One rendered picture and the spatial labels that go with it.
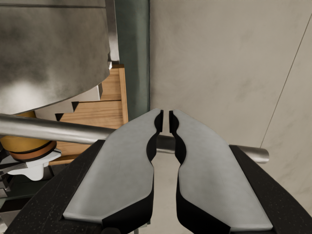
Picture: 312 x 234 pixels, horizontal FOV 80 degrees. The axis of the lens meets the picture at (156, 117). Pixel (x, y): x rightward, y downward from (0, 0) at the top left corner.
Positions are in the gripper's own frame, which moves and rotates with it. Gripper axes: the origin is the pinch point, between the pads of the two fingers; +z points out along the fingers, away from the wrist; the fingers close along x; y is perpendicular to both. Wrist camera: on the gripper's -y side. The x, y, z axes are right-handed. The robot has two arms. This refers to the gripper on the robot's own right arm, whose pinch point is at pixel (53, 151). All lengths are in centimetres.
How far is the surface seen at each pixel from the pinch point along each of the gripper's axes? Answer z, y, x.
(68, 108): 5.1, -9.9, 2.0
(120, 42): 14, -12, -54
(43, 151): -0.5, -1.9, 2.3
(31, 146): -1.5, -4.0, 3.5
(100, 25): 11.6, -22.2, 3.9
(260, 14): 115, -23, -109
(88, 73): 10.0, -17.3, 7.8
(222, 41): 89, -5, -109
